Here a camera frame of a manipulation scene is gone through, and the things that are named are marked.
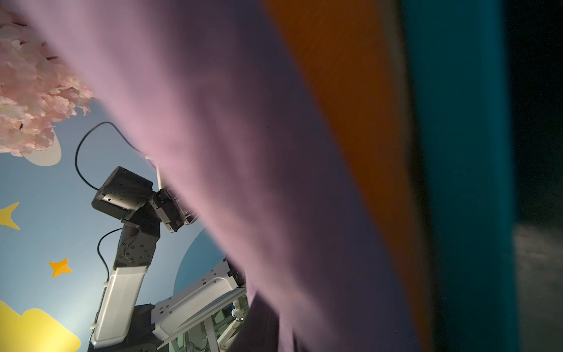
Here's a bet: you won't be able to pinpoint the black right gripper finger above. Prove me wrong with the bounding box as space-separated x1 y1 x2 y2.
227 293 279 352

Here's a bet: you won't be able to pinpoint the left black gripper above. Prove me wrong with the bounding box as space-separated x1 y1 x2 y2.
149 188 197 233

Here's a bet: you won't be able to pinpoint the purple pants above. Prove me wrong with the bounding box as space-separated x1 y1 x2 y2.
16 1 421 351

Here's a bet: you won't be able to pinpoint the orange pants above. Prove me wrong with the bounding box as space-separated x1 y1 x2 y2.
266 1 433 351

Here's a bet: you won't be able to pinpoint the teal plastic basket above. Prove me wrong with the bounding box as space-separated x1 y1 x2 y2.
402 1 520 351

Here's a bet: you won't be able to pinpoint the pink blossom artificial tree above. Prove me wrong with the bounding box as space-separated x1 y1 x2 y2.
1 4 94 157

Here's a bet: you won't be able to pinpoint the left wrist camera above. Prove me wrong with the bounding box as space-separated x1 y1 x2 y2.
91 167 153 220

